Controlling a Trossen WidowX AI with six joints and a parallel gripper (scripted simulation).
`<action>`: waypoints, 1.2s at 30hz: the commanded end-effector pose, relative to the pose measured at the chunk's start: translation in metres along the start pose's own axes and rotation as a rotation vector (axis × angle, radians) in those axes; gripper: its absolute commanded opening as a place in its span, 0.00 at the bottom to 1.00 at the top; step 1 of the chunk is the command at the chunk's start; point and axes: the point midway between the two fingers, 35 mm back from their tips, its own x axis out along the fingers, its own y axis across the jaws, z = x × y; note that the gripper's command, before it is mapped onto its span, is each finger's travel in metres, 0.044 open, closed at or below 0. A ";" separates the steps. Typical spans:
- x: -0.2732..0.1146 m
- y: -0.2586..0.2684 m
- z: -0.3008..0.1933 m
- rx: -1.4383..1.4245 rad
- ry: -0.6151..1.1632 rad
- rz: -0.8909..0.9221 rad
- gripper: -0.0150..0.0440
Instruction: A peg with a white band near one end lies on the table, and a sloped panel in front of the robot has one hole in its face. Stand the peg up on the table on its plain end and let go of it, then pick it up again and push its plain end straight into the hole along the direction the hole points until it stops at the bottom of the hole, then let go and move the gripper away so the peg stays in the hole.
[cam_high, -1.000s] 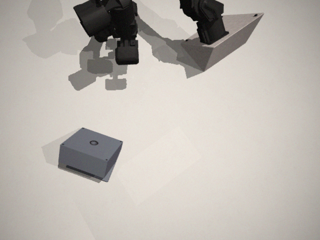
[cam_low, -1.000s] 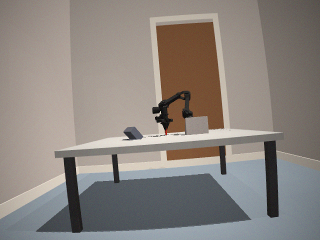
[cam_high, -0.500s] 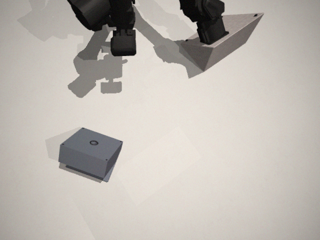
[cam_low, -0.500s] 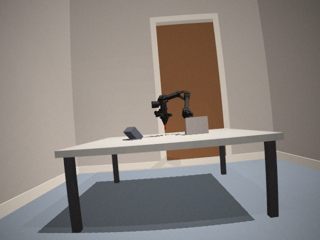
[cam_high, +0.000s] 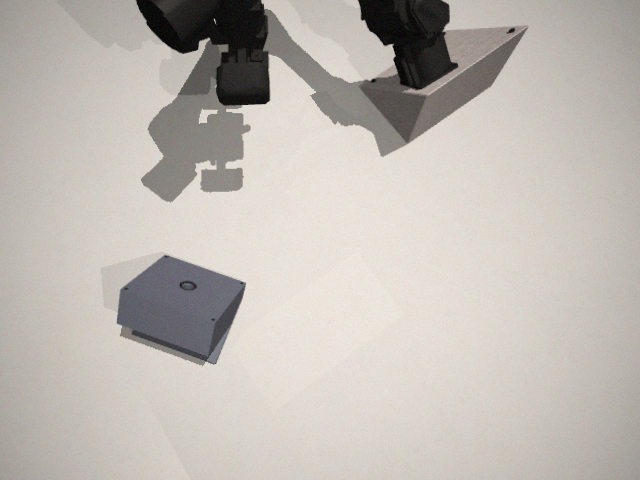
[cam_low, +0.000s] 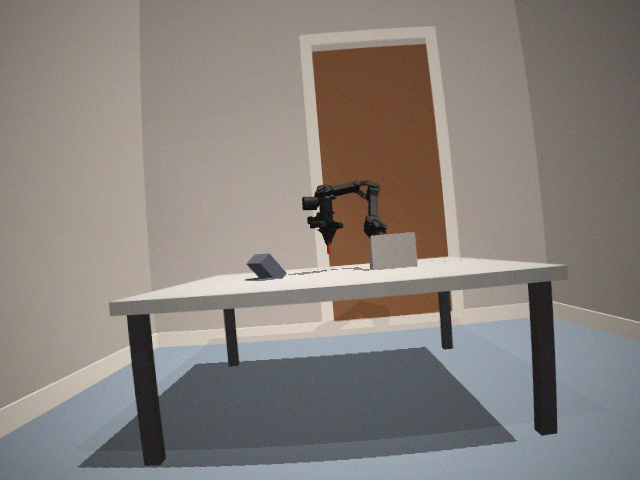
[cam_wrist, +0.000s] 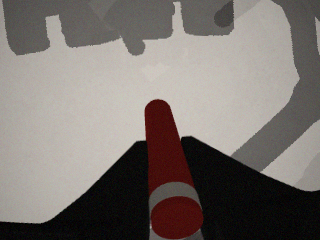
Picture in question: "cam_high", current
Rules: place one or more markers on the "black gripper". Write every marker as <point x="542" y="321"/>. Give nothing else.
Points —
<point x="243" y="77"/>

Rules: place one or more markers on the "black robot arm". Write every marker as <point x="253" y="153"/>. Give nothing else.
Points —
<point x="414" y="27"/>

